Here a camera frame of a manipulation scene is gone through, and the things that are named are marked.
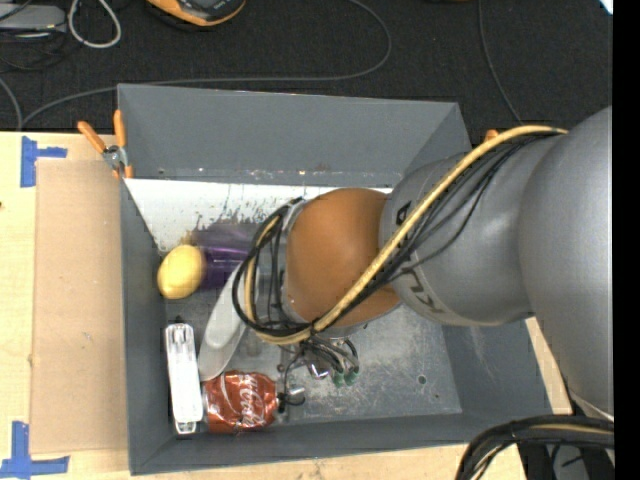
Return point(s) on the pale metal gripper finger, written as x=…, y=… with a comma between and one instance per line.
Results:
x=295, y=392
x=316, y=370

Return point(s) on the crushed red soda can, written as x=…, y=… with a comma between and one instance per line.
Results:
x=240, y=402

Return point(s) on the pale grey oblong object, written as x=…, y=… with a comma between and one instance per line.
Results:
x=220, y=335

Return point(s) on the white stapler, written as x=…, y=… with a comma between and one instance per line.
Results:
x=183, y=378

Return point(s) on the purple cup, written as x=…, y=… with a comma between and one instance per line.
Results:
x=222, y=260

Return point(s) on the yellow lemon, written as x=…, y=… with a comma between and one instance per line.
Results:
x=180, y=272

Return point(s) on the grey metal bin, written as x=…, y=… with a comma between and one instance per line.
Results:
x=300, y=133

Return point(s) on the brown cardboard board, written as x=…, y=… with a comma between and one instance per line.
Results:
x=75, y=308

